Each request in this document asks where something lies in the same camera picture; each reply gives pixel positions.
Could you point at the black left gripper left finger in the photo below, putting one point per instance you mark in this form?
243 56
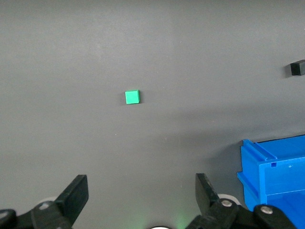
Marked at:
71 198

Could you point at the green cube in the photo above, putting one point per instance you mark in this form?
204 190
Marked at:
132 96

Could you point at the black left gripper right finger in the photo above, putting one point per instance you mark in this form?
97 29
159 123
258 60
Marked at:
209 205

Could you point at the blue plastic bin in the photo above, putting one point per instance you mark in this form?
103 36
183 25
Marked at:
281 176

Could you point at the black cube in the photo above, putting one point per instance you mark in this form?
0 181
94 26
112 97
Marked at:
297 68

